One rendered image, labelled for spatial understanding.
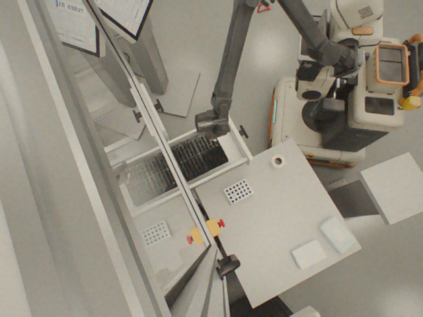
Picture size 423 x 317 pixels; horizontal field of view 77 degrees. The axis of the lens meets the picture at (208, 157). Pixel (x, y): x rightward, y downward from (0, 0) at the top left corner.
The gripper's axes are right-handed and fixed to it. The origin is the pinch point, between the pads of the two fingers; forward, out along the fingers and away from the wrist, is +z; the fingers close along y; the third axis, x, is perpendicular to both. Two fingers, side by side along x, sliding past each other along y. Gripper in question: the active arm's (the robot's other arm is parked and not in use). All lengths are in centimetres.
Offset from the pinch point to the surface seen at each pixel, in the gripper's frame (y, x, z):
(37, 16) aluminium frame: 35, 16, -99
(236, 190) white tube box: -3.8, 26.5, 15.5
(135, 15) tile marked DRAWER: 11, -75, 5
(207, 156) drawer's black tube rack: 4.4, 6.3, 10.4
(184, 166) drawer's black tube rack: 16.7, 6.8, 8.9
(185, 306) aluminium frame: 33, 34, -94
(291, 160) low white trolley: -36.3, 23.0, 13.2
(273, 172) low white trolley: -25.1, 25.4, 14.7
